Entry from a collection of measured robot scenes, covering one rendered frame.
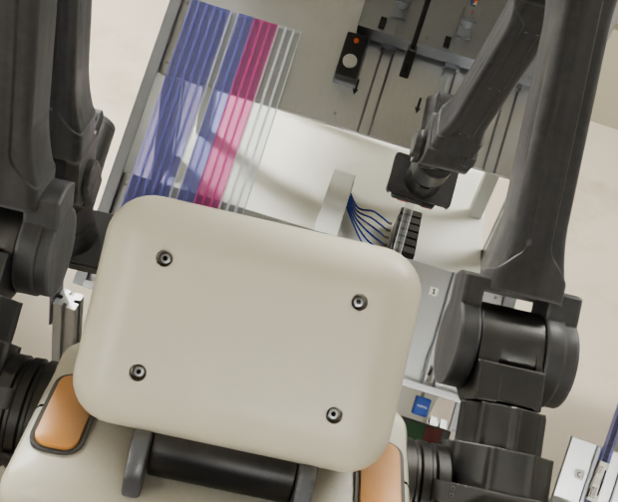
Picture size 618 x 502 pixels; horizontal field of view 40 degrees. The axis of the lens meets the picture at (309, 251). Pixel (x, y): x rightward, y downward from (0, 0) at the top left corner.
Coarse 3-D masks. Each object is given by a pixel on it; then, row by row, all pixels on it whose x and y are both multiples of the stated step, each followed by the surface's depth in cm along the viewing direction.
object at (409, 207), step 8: (440, 80) 144; (448, 80) 144; (440, 88) 143; (408, 208) 140; (408, 216) 140; (400, 224) 140; (408, 224) 140; (400, 232) 139; (400, 240) 139; (400, 248) 139
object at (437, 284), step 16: (128, 176) 142; (288, 224) 142; (432, 272) 141; (448, 272) 141; (432, 288) 141; (448, 288) 140; (432, 304) 140; (496, 304) 141; (432, 320) 140; (416, 336) 140; (432, 336) 140; (416, 352) 139; (432, 352) 139; (416, 368) 139; (432, 384) 139
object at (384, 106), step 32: (224, 0) 146; (256, 0) 146; (288, 0) 147; (320, 0) 147; (352, 0) 147; (320, 32) 146; (352, 32) 146; (320, 64) 145; (384, 64) 145; (416, 64) 145; (288, 96) 144; (320, 96) 145; (352, 96) 145; (384, 96) 145; (416, 96) 145; (512, 96) 145; (352, 128) 144; (384, 128) 144; (416, 128) 144; (512, 128) 144; (480, 160) 143; (512, 160) 144
